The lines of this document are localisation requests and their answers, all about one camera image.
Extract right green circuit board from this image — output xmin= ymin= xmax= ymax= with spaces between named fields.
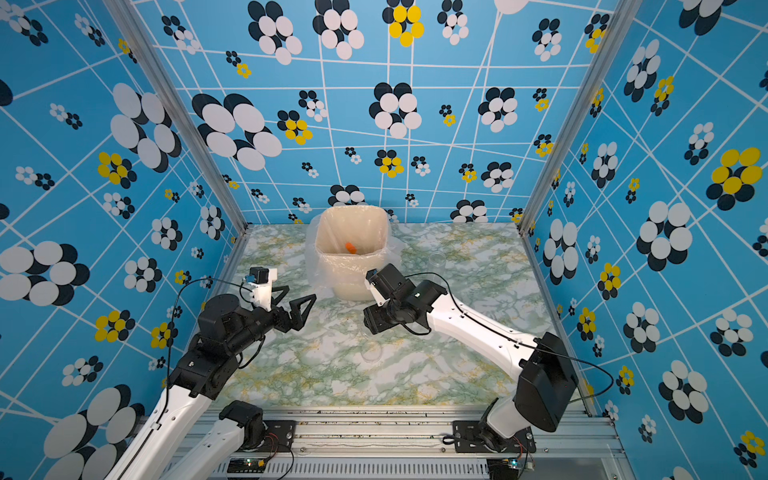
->
xmin=487 ymin=459 xmax=520 ymax=480

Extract left green circuit board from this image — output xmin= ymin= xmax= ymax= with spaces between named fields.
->
xmin=227 ymin=458 xmax=268 ymax=475

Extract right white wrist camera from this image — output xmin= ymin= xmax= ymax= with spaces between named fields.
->
xmin=365 ymin=265 xmax=396 ymax=306

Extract aluminium corner post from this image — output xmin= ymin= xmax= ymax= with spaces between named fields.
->
xmin=104 ymin=1 xmax=248 ymax=235
xmin=520 ymin=0 xmax=642 ymax=234

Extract right aluminium corner post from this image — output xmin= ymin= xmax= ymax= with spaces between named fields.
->
xmin=520 ymin=0 xmax=642 ymax=234

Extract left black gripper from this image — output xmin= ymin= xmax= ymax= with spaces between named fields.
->
xmin=228 ymin=282 xmax=317 ymax=357

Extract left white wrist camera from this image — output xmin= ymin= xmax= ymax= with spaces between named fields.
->
xmin=240 ymin=266 xmax=277 ymax=311

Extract clear plastic bin liner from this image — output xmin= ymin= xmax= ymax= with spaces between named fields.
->
xmin=304 ymin=203 xmax=407 ymax=289

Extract cream plastic trash bin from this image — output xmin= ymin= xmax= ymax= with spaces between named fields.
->
xmin=314 ymin=205 xmax=391 ymax=302

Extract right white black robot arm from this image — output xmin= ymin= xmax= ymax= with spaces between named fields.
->
xmin=364 ymin=264 xmax=596 ymax=453

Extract left aluminium corner post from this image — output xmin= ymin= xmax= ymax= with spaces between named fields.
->
xmin=104 ymin=1 xmax=248 ymax=235

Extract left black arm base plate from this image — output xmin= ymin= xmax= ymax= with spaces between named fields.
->
xmin=214 ymin=419 xmax=297 ymax=454

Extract green circuit board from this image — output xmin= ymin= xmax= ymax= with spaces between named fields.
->
xmin=487 ymin=459 xmax=520 ymax=480
xmin=227 ymin=458 xmax=268 ymax=475

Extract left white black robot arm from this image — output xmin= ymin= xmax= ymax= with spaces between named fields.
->
xmin=107 ymin=272 xmax=317 ymax=479

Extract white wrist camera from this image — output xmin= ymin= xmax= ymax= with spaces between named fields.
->
xmin=240 ymin=266 xmax=277 ymax=311
xmin=365 ymin=265 xmax=396 ymax=306

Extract aluminium front rail frame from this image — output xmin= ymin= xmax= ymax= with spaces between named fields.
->
xmin=172 ymin=406 xmax=635 ymax=479

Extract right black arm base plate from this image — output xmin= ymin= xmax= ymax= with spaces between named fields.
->
xmin=450 ymin=420 xmax=537 ymax=455

